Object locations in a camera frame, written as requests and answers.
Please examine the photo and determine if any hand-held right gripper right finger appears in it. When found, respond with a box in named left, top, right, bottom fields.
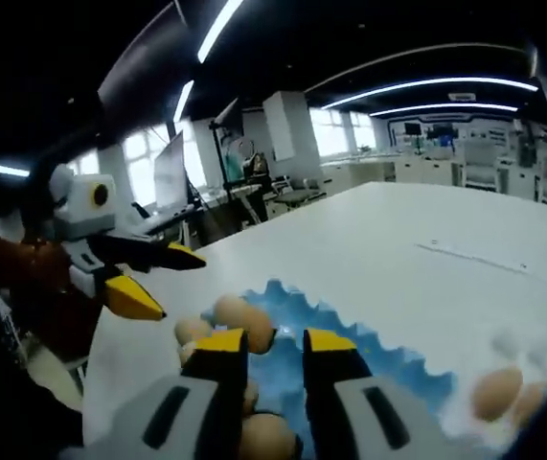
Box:
left=302, top=327, right=492, bottom=460

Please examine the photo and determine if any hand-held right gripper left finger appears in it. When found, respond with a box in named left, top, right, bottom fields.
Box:
left=80, top=327, right=251, bottom=460

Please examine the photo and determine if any blue egg tray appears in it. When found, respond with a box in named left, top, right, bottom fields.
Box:
left=241, top=277, right=459, bottom=460

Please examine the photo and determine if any person's left hand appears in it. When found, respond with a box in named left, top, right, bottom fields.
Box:
left=0, top=237, right=72, bottom=293

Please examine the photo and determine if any dark desk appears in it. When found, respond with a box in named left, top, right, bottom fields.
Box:
left=131, top=200, right=205, bottom=241

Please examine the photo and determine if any white tilted panel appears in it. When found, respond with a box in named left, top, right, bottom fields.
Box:
left=151, top=129, right=189, bottom=208

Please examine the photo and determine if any green hanging cloth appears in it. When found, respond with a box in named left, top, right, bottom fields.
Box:
left=223, top=143, right=244, bottom=182

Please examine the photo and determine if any dark brown object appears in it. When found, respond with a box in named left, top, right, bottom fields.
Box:
left=242, top=151, right=270, bottom=183

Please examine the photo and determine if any grey studio softbox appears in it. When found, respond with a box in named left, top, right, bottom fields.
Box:
left=214, top=97, right=246, bottom=141

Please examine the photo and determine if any grey office chair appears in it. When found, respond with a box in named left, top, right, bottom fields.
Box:
left=271, top=177, right=328, bottom=215

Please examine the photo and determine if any white square pillar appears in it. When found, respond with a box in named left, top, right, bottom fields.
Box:
left=262, top=89, right=321, bottom=165

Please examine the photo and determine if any white side counter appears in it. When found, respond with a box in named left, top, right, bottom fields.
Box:
left=320, top=157, right=398, bottom=193

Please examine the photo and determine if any white drawer cabinet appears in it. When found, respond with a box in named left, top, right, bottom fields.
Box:
left=395, top=156, right=465, bottom=188

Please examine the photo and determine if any short curved ceiling light strip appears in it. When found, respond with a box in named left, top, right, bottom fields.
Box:
left=367, top=102, right=519, bottom=120

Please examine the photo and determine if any long curved ceiling light strip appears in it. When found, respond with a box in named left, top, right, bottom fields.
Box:
left=322, top=75, right=541, bottom=111

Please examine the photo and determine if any white table cable flap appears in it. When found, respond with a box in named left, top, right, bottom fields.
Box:
left=414, top=238, right=531, bottom=275

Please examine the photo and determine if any blue-trimmed display wall shelf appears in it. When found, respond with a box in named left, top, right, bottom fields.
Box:
left=387, top=114, right=547, bottom=159

